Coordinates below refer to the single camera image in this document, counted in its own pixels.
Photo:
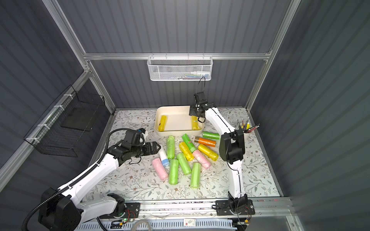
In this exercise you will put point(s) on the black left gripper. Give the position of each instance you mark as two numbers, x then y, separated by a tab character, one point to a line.
151	148

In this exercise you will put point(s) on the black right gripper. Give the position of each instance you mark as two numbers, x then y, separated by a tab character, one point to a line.
197	108

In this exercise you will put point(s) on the yellow trash bag roll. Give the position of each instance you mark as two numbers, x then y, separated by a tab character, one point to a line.
194	123
162	123
186	151
208	152

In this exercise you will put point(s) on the light green trash bag roll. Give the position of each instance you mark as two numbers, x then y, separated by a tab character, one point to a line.
184	164
173	175
171	147
195	176

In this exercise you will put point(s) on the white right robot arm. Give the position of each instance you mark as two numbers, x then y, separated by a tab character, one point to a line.
231	147

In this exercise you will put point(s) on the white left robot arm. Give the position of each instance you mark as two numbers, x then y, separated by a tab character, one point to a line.
62	209

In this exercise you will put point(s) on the white blue trash bag roll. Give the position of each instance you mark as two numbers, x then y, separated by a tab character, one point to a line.
163	157

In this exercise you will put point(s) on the pink trash bag roll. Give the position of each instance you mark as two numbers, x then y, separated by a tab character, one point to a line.
159	168
201	159

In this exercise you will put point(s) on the cream storage box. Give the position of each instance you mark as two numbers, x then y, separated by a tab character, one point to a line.
178	123

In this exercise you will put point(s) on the orange trash bag roll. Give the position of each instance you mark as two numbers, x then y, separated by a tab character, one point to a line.
204	141

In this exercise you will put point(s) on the green labelled trash bag roll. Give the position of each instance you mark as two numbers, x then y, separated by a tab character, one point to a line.
189	143

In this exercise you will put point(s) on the white pen cup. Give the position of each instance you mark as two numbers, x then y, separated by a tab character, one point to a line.
246	127

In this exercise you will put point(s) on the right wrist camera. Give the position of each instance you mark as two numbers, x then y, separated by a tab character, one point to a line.
200	98

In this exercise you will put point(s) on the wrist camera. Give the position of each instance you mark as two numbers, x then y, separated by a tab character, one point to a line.
200	98
144	132

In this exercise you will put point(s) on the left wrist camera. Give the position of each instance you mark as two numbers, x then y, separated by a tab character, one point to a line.
144	132

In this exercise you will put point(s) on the white wire wall basket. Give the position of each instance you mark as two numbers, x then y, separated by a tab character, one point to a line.
180	69

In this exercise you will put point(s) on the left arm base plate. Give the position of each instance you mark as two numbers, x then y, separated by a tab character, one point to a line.
124	211

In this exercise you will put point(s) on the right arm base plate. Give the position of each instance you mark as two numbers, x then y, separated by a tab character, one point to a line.
226	208

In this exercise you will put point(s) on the black wire side basket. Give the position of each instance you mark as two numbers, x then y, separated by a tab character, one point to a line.
66	128

